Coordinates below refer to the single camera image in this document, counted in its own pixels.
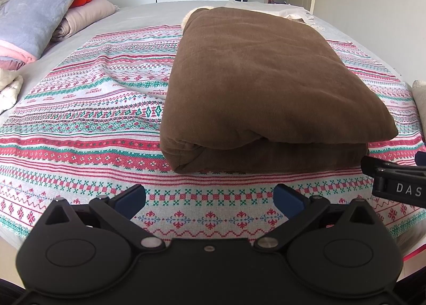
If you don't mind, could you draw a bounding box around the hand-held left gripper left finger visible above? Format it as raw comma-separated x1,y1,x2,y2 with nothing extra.
44,184,166,250

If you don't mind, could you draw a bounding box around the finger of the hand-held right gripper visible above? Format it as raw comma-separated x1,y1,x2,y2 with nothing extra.
361,151,426,177

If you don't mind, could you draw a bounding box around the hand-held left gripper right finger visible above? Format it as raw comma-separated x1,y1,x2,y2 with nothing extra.
254,183,383,250

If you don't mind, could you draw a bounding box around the brown blanket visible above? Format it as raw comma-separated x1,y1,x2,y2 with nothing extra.
159,6,399,174

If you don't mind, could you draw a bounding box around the striped patterned blanket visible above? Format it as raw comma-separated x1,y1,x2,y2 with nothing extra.
0,22,426,256

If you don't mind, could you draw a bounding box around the white quilted cloth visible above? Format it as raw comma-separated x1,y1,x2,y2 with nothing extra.
0,68,24,113

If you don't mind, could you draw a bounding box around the cream white cloth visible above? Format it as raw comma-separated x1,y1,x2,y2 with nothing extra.
226,0,325,30

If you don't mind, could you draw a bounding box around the bed with grey sheet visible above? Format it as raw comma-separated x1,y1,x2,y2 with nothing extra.
0,0,426,259

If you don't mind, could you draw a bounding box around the pink blanket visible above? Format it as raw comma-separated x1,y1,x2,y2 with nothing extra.
0,38,38,70

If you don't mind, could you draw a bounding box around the folded pale pink quilt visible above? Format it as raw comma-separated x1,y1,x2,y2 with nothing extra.
52,0,118,42

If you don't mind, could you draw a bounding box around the blue-grey pillow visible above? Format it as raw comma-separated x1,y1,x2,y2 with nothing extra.
0,0,103,59

